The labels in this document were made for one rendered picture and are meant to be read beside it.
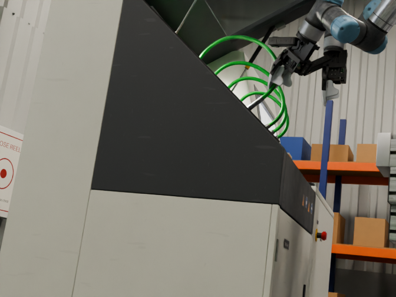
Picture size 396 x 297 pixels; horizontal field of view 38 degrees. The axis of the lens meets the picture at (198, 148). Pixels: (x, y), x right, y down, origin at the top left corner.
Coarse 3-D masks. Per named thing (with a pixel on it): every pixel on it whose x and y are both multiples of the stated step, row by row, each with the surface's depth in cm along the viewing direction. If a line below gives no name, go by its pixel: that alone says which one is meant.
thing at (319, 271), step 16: (208, 64) 254; (224, 64) 252; (224, 80) 250; (240, 96) 246; (256, 112) 254; (272, 112) 301; (320, 208) 239; (320, 224) 241; (320, 240) 243; (320, 256) 246; (320, 272) 247; (320, 288) 250
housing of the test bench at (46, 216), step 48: (96, 0) 195; (48, 48) 196; (96, 48) 190; (48, 96) 191; (96, 96) 185; (48, 144) 186; (96, 144) 180; (48, 192) 182; (48, 240) 177; (0, 288) 178; (48, 288) 173
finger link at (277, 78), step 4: (280, 68) 190; (284, 68) 190; (276, 72) 192; (280, 72) 190; (272, 76) 192; (276, 76) 191; (280, 76) 190; (268, 80) 193; (272, 80) 192; (276, 80) 191; (280, 80) 190; (268, 84) 194; (280, 84) 190
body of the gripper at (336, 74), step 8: (328, 48) 211; (336, 48) 210; (336, 56) 211; (344, 56) 210; (328, 64) 209; (336, 64) 208; (344, 64) 207; (328, 72) 209; (336, 72) 209; (344, 72) 207; (336, 80) 212; (344, 80) 210
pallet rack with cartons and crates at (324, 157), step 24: (288, 144) 761; (312, 144) 751; (336, 144) 740; (360, 144) 720; (312, 168) 723; (336, 168) 710; (360, 168) 698; (336, 192) 783; (336, 216) 711; (336, 240) 706; (360, 240) 690; (384, 240) 681
